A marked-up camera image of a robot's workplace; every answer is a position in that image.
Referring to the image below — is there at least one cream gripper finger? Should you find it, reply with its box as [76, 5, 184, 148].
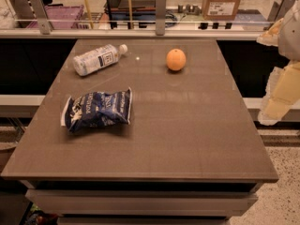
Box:
[256, 18, 283, 47]
[258, 61, 300, 126]

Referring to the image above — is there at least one orange fruit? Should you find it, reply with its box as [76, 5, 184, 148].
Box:
[166, 49, 187, 71]

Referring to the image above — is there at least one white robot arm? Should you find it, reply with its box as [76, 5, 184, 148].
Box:
[257, 0, 300, 126]

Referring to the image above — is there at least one cardboard box with label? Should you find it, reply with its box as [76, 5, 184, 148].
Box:
[202, 0, 241, 20]

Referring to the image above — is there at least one orange and blue cart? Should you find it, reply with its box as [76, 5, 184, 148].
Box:
[104, 0, 156, 22]

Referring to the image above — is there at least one clear plastic water bottle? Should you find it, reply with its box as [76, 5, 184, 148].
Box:
[73, 44, 128, 76]

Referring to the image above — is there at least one yellow pole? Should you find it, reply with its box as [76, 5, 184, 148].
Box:
[83, 0, 94, 29]

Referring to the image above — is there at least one blue chip bag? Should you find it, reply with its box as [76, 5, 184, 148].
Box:
[60, 88, 132, 133]

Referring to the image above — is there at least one purple plastic crate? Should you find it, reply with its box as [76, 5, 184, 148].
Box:
[25, 4, 86, 30]

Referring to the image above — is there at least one glass railing panel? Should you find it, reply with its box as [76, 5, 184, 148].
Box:
[0, 14, 273, 32]

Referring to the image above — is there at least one right metal railing post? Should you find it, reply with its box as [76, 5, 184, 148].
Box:
[267, 0, 296, 22]

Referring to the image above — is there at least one metal railing post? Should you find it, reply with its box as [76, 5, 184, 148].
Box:
[267, 0, 296, 22]
[29, 0, 53, 35]
[156, 0, 166, 36]

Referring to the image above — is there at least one middle metal railing post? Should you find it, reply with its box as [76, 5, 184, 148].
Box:
[156, 0, 166, 36]

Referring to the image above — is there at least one left metal railing post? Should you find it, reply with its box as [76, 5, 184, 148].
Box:
[29, 0, 53, 35]

